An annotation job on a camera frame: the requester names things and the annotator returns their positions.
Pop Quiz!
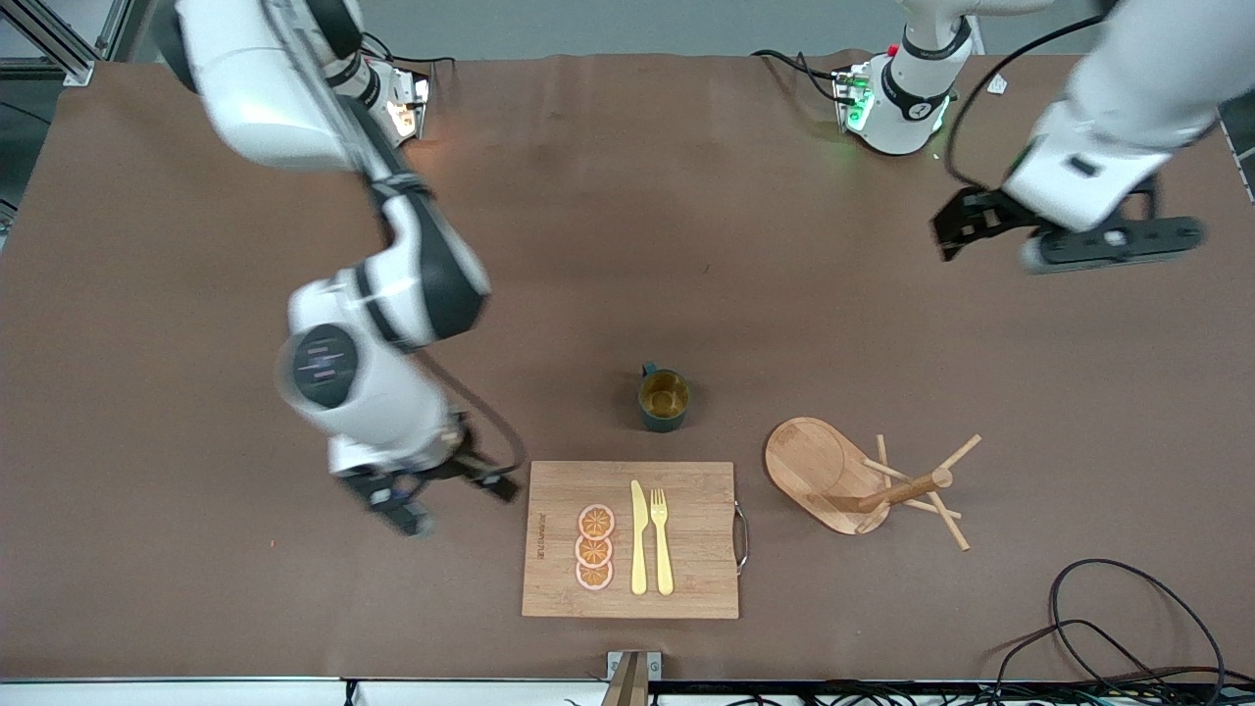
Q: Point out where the black base cable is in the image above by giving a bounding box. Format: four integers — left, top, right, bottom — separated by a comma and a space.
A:
361, 32, 458, 79
750, 47, 846, 107

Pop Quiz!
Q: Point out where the yellow toy knife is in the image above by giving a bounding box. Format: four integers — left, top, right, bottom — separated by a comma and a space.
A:
630, 479, 650, 596

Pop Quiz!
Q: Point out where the aluminium frame profile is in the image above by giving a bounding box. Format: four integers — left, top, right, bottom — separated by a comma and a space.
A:
0, 0, 133, 87

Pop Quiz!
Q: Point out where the bamboo cutting board with handle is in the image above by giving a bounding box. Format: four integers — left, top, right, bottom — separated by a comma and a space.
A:
522, 461, 752, 621

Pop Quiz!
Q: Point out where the wooden mug rack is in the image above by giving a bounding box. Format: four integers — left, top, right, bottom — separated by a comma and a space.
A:
764, 417, 982, 552

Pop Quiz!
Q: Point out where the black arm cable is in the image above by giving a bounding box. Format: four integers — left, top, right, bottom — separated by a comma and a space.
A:
944, 12, 1114, 192
417, 348, 528, 477

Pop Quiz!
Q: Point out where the teal cup with yellow interior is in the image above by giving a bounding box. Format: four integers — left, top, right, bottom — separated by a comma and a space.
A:
637, 361, 691, 433

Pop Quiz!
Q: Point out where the black looped floor cable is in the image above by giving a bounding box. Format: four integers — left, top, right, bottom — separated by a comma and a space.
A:
988, 618, 1192, 706
1047, 558, 1228, 706

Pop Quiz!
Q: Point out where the black left base cable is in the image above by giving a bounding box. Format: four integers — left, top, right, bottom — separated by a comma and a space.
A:
750, 47, 846, 107

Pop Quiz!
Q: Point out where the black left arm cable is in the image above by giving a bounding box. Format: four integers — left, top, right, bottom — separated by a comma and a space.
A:
944, 12, 1114, 192

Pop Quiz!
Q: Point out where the black right base cable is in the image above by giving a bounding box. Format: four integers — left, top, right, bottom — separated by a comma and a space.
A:
361, 32, 458, 79

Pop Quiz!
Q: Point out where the metal bracket with brown post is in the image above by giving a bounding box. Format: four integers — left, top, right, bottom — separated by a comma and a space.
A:
600, 650, 664, 706

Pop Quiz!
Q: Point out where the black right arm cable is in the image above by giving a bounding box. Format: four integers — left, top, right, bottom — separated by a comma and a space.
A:
417, 348, 528, 477

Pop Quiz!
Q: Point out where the white table edge rail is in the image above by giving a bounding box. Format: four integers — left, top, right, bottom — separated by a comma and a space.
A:
0, 675, 1255, 706

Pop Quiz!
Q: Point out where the yellow toy fork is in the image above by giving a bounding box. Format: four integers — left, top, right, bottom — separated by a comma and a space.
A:
650, 488, 676, 597

